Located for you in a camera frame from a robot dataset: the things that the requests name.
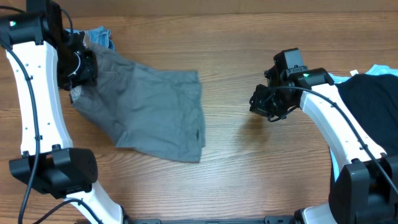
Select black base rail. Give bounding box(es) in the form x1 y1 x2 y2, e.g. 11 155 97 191
124 215 301 224

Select folded blue denim shorts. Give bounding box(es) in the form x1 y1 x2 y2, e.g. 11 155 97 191
73 26 115 51

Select grey cotton shorts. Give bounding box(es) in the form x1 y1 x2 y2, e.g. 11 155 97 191
70 44 205 162

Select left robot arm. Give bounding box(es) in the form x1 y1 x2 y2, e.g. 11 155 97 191
1 0 129 223

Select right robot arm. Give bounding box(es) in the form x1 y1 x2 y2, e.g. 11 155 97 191
249 48 397 224

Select black t-shirt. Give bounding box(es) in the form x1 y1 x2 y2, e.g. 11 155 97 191
335 73 398 156

